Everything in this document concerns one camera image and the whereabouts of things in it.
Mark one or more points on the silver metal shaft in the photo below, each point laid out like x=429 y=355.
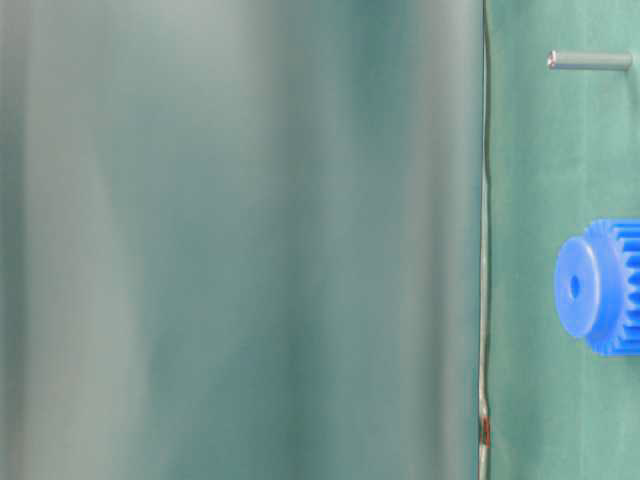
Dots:
x=589 y=61

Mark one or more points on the blue plastic gear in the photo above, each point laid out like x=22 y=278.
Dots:
x=596 y=286

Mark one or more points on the green cloth mat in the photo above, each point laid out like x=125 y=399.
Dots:
x=562 y=151

